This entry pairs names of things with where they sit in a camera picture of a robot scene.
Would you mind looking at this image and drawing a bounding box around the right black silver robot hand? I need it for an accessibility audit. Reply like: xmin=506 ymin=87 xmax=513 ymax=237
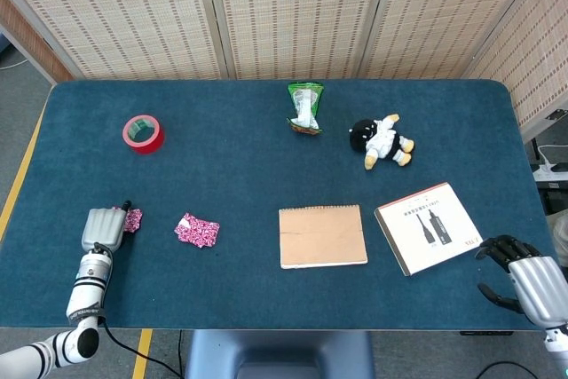
xmin=474 ymin=233 xmax=568 ymax=330

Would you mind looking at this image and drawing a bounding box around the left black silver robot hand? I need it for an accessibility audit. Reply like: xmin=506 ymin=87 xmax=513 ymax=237
xmin=81 ymin=200 xmax=134 ymax=254

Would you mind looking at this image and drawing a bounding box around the small pink patterned wrapper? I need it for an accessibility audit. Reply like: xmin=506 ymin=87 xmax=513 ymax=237
xmin=111 ymin=206 xmax=145 ymax=234

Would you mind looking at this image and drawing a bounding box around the red tape roll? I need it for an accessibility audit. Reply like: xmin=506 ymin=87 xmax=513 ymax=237
xmin=122 ymin=114 xmax=167 ymax=155

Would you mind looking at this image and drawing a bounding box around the white power strip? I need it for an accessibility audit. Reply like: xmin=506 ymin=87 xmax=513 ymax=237
xmin=531 ymin=161 xmax=568 ymax=183

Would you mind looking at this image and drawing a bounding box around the white flat product box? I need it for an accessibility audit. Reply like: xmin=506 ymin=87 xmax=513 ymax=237
xmin=373 ymin=181 xmax=484 ymax=277

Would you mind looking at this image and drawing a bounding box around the woven folding screen panel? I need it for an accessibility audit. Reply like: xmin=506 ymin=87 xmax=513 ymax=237
xmin=202 ymin=0 xmax=394 ymax=81
xmin=0 ymin=0 xmax=228 ymax=83
xmin=358 ymin=0 xmax=554 ymax=81
xmin=0 ymin=0 xmax=75 ymax=85
xmin=461 ymin=0 xmax=568 ymax=144

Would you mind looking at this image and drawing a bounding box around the black white plush doll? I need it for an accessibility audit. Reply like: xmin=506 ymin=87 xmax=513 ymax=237
xmin=348 ymin=113 xmax=416 ymax=171

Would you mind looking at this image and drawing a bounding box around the brown spiral notebook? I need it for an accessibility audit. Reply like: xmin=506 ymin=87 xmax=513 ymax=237
xmin=278 ymin=203 xmax=369 ymax=271

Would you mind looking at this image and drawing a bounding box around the green snack bag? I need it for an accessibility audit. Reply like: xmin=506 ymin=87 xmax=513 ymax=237
xmin=285 ymin=81 xmax=326 ymax=137

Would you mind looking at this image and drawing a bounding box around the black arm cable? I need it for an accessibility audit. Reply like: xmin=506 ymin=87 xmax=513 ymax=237
xmin=91 ymin=241 xmax=184 ymax=379

